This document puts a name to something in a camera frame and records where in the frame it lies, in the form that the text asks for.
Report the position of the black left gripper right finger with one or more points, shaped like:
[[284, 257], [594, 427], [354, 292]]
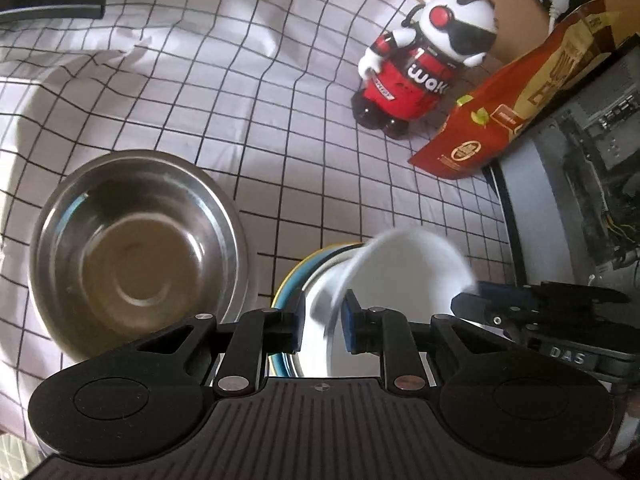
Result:
[[386, 334]]

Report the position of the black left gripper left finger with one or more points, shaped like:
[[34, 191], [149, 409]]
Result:
[[246, 344]]

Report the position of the white paper cup bowl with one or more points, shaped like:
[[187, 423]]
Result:
[[414, 271]]

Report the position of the blue ceramic bowl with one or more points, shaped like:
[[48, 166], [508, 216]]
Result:
[[312, 284]]

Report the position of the white computer case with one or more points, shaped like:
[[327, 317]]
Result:
[[569, 186]]

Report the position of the stainless steel bowl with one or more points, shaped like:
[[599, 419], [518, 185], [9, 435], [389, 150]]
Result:
[[131, 243]]

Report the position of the red egg snack bag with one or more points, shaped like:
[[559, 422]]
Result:
[[485, 121]]

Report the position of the red panda robot figurine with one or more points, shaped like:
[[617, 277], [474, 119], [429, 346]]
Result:
[[408, 70]]

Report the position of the white black checkered tablecloth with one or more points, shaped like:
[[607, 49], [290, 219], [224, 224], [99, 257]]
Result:
[[256, 93]]

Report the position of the white wall plug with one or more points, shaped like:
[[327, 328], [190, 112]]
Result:
[[556, 9]]

